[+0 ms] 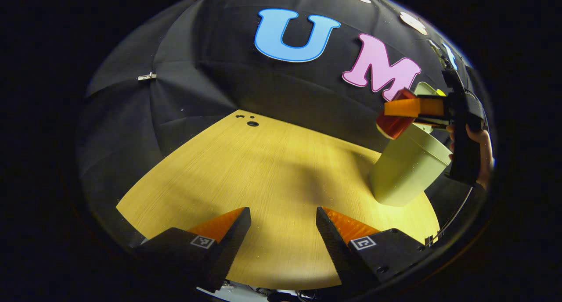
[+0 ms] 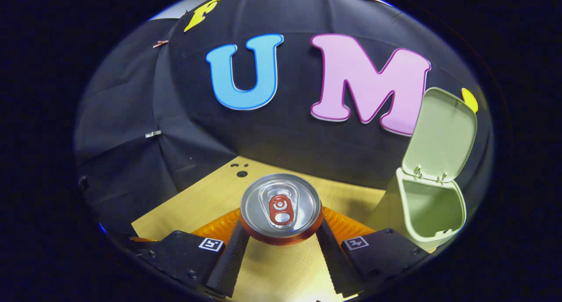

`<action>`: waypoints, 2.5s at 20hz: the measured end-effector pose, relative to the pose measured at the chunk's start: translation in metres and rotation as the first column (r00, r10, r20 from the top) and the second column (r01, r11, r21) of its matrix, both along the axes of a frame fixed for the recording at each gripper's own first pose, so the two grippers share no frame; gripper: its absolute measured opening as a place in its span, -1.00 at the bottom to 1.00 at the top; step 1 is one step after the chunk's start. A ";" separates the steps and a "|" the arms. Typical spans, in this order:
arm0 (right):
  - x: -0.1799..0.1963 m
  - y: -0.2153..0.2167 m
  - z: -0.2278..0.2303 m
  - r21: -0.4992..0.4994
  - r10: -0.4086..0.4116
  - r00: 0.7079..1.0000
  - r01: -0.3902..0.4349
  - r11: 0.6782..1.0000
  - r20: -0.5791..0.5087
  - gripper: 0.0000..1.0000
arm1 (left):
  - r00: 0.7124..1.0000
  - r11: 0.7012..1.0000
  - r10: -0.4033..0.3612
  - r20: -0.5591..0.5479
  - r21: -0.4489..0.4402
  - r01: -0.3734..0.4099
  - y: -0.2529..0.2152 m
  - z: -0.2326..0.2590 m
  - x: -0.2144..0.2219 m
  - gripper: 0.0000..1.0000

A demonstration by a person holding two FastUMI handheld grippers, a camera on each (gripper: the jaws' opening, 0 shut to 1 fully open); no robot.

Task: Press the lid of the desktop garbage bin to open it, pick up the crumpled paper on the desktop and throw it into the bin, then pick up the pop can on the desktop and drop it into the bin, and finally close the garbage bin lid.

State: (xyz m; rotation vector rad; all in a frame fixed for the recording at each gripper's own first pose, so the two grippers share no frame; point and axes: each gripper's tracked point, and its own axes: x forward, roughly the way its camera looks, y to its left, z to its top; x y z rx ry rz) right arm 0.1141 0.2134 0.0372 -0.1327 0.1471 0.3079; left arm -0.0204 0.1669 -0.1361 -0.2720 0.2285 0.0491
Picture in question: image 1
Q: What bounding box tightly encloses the wooden desktop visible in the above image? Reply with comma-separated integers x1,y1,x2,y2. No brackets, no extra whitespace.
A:
115,110,440,290

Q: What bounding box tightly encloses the black backdrop cloth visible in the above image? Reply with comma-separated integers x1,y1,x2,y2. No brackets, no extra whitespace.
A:
77,0,488,250

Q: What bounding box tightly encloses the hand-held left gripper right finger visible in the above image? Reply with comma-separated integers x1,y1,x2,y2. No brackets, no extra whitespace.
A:
315,206,429,294

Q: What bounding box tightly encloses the red pop can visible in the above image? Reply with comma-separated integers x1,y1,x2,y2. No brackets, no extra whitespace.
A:
376,88,418,140

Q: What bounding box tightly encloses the thin dark cable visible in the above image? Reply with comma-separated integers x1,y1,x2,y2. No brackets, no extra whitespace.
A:
425,186,476,246

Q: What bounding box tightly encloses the pale green desktop garbage bin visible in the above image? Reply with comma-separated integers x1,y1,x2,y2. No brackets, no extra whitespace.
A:
369,82,453,207

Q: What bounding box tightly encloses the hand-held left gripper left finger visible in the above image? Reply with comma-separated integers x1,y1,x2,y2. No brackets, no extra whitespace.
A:
134,207,252,293

